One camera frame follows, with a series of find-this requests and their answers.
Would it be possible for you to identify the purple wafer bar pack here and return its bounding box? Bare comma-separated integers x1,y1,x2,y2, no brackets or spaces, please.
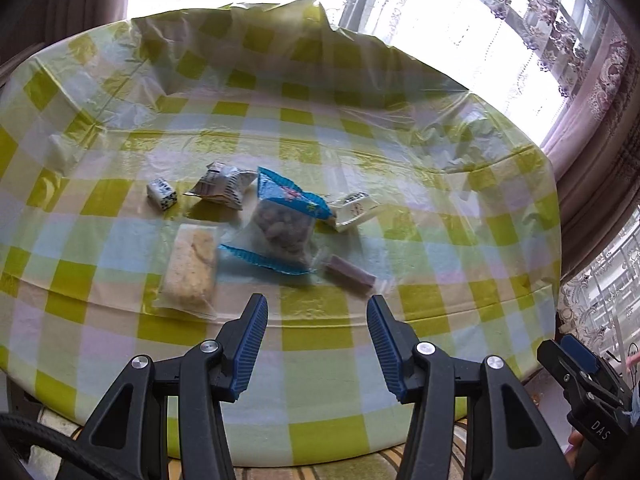
320,254,376,294

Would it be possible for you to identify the blue dried fruit bag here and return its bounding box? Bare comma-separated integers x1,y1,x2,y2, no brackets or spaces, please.
220,167,332,275

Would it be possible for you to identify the small white blue candy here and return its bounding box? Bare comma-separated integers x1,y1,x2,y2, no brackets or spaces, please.
146,178,177,211

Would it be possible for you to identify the small white cream snack pack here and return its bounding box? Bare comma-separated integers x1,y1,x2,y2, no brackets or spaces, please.
326,192,381,232

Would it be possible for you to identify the grey white barcode snack pack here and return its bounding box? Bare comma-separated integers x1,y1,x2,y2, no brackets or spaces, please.
184,162,257,210

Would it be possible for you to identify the green checkered plastic tablecloth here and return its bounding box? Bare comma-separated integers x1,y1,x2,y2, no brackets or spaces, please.
1,0,560,466

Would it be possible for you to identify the pink floral curtain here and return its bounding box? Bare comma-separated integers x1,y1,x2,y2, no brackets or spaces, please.
542,20,639,282

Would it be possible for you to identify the white lace sheer curtain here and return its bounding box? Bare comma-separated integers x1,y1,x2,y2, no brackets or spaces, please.
339,0,616,101

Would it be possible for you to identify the black cable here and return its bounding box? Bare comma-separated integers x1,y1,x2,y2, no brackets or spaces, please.
0,410,132,480

